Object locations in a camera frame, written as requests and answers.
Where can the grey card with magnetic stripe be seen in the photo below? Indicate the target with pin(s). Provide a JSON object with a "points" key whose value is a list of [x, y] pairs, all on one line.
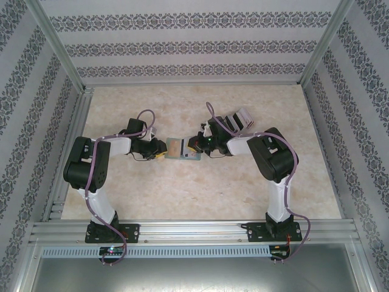
{"points": [[186, 152]]}

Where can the orange credit card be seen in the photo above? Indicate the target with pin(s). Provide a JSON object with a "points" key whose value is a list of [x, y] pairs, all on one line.
{"points": [[174, 148]]}

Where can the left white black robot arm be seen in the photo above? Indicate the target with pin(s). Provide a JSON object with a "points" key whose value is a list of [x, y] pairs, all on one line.
{"points": [[118, 146]]}

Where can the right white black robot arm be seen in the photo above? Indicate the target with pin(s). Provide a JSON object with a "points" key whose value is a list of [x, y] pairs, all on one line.
{"points": [[238, 144]]}

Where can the left green circuit board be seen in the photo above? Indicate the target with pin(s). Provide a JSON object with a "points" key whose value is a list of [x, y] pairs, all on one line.
{"points": [[111, 250]]}

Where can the green circuit board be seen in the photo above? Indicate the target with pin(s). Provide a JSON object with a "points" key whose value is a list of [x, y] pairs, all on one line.
{"points": [[278, 253], [111, 250]]}

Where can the grey sheet metal panel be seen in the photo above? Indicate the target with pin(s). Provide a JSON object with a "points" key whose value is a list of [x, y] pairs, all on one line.
{"points": [[194, 273]]}

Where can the right green circuit board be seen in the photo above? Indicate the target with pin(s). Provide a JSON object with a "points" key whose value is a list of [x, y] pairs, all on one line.
{"points": [[278, 253]]}

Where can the aluminium side rail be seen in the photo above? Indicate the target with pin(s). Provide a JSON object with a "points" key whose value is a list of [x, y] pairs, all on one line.
{"points": [[68, 152]]}

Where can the aluminium mounting rail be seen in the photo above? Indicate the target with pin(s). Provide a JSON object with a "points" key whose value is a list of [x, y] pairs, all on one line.
{"points": [[188, 231]]}

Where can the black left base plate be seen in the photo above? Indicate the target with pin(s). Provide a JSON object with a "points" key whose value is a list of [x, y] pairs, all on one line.
{"points": [[133, 232]]}

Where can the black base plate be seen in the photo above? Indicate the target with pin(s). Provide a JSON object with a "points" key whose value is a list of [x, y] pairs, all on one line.
{"points": [[255, 232], [133, 232]]}

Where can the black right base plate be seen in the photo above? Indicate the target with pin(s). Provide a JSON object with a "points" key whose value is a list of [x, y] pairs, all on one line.
{"points": [[255, 232]]}

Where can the aluminium frame post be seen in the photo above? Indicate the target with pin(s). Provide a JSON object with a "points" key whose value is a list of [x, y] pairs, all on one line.
{"points": [[57, 45], [323, 45]]}

